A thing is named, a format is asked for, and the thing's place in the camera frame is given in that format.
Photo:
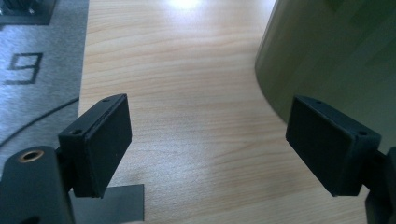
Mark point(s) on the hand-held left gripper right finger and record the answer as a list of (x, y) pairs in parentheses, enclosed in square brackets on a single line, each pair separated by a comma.
[(323, 146)]

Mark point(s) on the green trash bin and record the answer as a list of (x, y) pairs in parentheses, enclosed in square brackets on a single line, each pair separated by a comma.
[(327, 46)]

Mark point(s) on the black metal stand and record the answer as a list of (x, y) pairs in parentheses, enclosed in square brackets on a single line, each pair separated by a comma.
[(25, 18)]

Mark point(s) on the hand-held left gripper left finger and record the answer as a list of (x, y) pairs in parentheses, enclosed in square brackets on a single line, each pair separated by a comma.
[(99, 146)]

